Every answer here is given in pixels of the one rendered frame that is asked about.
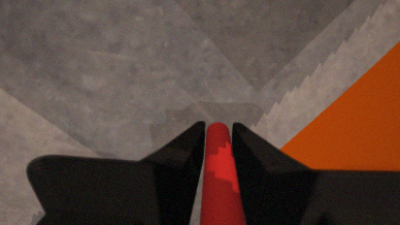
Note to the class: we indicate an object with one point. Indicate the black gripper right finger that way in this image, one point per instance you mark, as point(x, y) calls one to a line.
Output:
point(276, 189)

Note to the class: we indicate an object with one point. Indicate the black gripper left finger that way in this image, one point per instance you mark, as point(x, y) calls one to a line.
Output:
point(159, 189)

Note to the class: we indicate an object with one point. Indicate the red peg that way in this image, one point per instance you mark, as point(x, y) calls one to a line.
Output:
point(221, 200)

